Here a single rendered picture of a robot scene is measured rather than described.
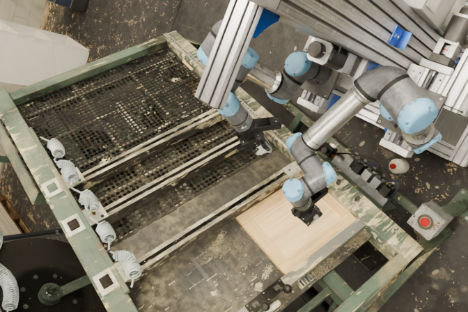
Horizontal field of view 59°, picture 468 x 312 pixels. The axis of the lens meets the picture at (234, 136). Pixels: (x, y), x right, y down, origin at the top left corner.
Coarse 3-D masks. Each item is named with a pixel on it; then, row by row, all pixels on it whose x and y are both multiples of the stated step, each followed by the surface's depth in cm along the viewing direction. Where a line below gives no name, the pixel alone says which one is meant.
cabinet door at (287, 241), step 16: (256, 208) 212; (272, 208) 213; (288, 208) 213; (320, 208) 214; (336, 208) 214; (240, 224) 207; (256, 224) 206; (272, 224) 207; (288, 224) 207; (304, 224) 207; (320, 224) 208; (336, 224) 208; (256, 240) 200; (272, 240) 201; (288, 240) 201; (304, 240) 201; (320, 240) 201; (272, 256) 195; (288, 256) 195; (304, 256) 195
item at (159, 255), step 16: (272, 176) 220; (288, 176) 220; (256, 192) 217; (224, 208) 205; (240, 208) 207; (208, 224) 199; (224, 224) 207; (176, 240) 194; (192, 240) 196; (112, 256) 169; (144, 256) 187; (160, 256) 187; (144, 272) 185; (112, 288) 173
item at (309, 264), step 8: (352, 224) 205; (360, 224) 206; (344, 232) 202; (352, 232) 203; (336, 240) 199; (344, 240) 199; (320, 248) 196; (328, 248) 196; (336, 248) 197; (312, 256) 193; (320, 256) 193; (328, 256) 196; (304, 264) 191; (312, 264) 191; (288, 272) 188; (296, 272) 188; (304, 272) 188; (288, 280) 185; (296, 280) 185
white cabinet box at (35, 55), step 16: (0, 32) 446; (16, 32) 474; (32, 32) 526; (48, 32) 540; (0, 48) 453; (16, 48) 464; (32, 48) 476; (48, 48) 489; (64, 48) 503; (80, 48) 517; (0, 64) 460; (16, 64) 472; (32, 64) 485; (48, 64) 498; (64, 64) 512; (80, 64) 527; (0, 80) 468; (16, 80) 480; (32, 80) 493
